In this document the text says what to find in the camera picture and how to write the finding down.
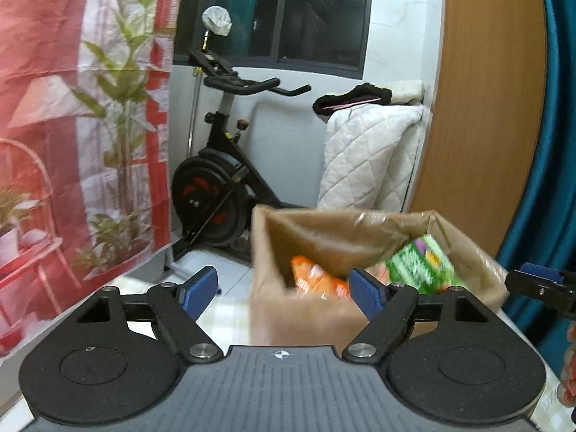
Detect black fuzzy garment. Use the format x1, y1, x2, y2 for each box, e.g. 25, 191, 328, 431
312, 83, 392, 118

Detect green snack bag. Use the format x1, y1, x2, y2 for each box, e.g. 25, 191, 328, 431
366, 234, 465, 296

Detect green checked tablecloth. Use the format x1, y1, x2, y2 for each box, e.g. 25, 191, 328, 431
1, 269, 575, 431

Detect wooden board panel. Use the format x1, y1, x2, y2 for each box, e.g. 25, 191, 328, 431
410, 0, 547, 256

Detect red printed backdrop cloth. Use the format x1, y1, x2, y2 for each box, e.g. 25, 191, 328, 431
1, 0, 181, 356

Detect orange clear-wrapped snack packet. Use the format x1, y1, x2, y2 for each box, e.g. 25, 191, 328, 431
557, 322, 576, 407

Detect white quilted blanket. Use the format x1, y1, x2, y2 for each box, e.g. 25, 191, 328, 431
316, 80, 427, 213

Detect teal curtain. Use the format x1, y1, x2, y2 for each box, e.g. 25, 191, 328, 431
494, 0, 576, 370

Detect brown cardboard box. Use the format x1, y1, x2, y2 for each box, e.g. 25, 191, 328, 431
249, 206, 508, 351

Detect dark window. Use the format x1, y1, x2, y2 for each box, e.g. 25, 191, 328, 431
174, 0, 372, 79

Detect black exercise bike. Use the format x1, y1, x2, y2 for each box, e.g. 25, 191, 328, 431
171, 5, 311, 260

